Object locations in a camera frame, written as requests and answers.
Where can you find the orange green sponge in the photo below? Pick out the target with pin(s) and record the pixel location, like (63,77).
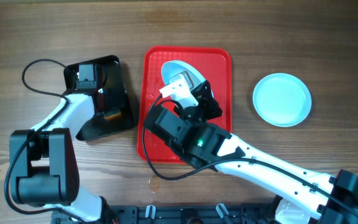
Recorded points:
(112,115)

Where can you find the white plate bottom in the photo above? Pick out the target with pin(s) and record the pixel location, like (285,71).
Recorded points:
(282,100)

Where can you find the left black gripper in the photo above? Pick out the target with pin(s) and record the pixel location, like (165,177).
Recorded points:
(112,98)

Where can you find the white plate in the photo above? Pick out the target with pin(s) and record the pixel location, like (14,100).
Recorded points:
(176,70)
(282,100)

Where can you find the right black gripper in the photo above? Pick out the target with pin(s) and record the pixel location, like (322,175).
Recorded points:
(203,93)

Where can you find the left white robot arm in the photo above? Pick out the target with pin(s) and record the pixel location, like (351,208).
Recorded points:
(43,174)

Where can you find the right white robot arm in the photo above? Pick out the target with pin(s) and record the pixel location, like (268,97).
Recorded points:
(306,195)

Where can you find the black water tray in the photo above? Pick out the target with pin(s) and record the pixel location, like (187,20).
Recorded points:
(97,126)

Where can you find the red plastic tray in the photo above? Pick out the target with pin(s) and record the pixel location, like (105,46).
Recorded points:
(213,63)

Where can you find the white plate top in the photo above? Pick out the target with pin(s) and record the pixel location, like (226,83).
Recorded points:
(176,70)

